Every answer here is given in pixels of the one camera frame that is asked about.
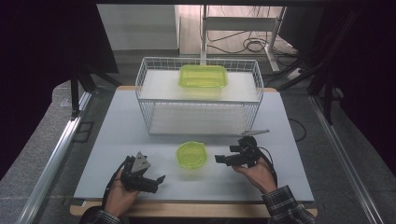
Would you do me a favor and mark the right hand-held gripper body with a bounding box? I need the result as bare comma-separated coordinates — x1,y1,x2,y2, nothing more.
228,135,266,169

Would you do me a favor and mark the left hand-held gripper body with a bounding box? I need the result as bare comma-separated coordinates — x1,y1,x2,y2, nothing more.
120,151,159,194

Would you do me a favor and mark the round green lid clear container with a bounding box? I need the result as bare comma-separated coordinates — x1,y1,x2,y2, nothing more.
176,140,208,171

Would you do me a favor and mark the white wire basket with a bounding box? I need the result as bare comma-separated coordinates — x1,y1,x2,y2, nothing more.
134,56,271,138

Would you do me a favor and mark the rectangular green lid clear container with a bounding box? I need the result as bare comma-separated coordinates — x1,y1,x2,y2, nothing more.
177,64,229,97

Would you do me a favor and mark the person's right hand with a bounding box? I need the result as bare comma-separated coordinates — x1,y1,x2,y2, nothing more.
232,158,278,195

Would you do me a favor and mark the person's left hand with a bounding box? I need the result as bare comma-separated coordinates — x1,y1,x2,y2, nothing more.
104,169,141,217

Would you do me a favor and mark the black metal stand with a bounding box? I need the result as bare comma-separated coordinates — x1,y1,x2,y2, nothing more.
276,8,363,126
69,62,123,121

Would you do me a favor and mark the white cabinet panel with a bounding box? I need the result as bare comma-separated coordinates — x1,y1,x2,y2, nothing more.
96,4,180,51

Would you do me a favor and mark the black curtain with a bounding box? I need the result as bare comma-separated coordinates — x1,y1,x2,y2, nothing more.
0,0,120,182
317,4,396,175

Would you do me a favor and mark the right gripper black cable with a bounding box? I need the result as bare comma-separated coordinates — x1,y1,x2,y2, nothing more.
257,146,279,188

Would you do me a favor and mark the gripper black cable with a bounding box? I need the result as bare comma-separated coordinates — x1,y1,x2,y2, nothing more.
257,146,279,188
101,157,130,210

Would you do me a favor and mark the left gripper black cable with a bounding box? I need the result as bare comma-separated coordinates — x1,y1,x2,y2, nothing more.
101,157,130,210

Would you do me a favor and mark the black floor cable loop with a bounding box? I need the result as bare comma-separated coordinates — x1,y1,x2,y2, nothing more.
288,118,308,143

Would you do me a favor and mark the aluminium rail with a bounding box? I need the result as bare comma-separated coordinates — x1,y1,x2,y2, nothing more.
15,91,93,224
308,94,396,224

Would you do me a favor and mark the black floor cables bundle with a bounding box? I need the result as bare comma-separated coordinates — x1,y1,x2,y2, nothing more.
205,30,298,56

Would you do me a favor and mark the white metal desk frame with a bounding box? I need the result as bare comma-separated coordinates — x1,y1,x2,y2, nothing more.
199,4,288,73

